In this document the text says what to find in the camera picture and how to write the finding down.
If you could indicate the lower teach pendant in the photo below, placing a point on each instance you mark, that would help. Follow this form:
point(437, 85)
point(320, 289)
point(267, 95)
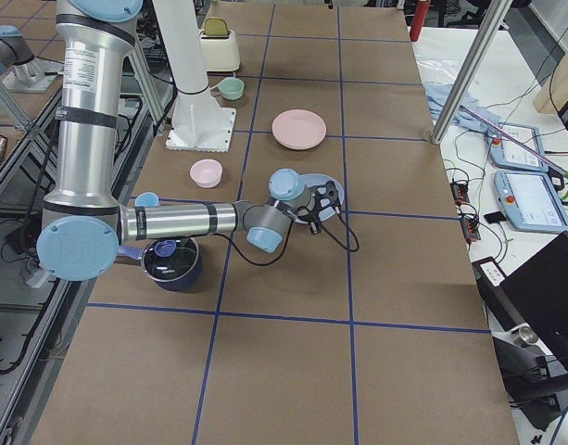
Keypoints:
point(530, 202)

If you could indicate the upper teach pendant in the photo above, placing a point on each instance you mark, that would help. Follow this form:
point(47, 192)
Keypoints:
point(507, 155)

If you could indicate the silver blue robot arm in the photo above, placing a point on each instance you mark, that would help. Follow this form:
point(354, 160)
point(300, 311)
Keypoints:
point(83, 224)

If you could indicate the pink plate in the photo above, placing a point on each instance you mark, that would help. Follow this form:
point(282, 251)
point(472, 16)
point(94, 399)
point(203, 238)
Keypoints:
point(298, 129)

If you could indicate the black laptop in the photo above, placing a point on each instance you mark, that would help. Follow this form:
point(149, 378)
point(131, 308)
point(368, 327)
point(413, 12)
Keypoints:
point(538, 290)

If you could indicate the purple grabber stick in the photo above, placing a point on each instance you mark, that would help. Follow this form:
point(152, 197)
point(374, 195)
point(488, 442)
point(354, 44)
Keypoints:
point(499, 131)

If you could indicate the silver metal cup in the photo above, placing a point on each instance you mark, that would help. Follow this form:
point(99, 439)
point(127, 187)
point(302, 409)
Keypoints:
point(524, 337)

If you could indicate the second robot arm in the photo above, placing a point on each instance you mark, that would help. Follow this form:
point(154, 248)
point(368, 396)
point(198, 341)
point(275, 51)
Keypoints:
point(21, 71)

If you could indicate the pink bowl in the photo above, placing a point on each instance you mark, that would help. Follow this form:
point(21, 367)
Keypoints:
point(206, 173)

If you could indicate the green cup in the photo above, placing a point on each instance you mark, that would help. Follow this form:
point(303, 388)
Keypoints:
point(230, 88)

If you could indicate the teach pendant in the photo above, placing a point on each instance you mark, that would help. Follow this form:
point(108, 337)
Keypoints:
point(530, 202)
point(507, 155)

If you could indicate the white power strip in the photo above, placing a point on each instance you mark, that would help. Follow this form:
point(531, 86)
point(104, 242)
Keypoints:
point(492, 272)

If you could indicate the cream toaster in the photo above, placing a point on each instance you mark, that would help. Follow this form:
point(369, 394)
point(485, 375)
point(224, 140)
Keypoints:
point(219, 46)

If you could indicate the aluminium frame post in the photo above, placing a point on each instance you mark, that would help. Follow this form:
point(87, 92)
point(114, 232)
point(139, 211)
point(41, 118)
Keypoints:
point(481, 42)

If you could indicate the dark blue pot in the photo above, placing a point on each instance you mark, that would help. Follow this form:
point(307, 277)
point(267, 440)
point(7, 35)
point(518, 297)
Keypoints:
point(175, 264)

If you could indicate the small blue cup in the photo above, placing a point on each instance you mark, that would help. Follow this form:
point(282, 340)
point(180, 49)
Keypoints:
point(147, 199)

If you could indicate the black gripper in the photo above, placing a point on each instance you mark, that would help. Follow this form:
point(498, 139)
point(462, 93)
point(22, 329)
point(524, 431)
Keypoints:
point(308, 216)

